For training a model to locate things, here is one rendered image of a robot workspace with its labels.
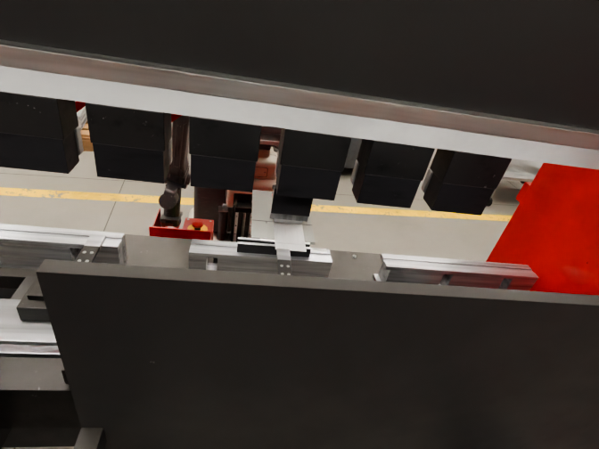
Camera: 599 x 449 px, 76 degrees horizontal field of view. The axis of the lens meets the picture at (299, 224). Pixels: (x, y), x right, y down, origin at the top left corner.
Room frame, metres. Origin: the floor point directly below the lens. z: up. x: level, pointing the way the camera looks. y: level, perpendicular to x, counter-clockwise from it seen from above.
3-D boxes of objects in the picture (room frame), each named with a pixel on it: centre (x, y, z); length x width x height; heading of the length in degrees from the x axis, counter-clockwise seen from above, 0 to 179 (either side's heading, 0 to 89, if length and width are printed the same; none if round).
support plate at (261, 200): (0.98, 0.06, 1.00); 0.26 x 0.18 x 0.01; 12
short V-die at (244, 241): (0.83, 0.06, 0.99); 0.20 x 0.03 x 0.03; 102
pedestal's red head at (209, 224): (1.08, 0.41, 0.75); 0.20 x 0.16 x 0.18; 102
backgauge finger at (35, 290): (0.58, 0.46, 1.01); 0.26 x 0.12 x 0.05; 12
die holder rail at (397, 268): (0.95, -0.51, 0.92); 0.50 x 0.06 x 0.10; 102
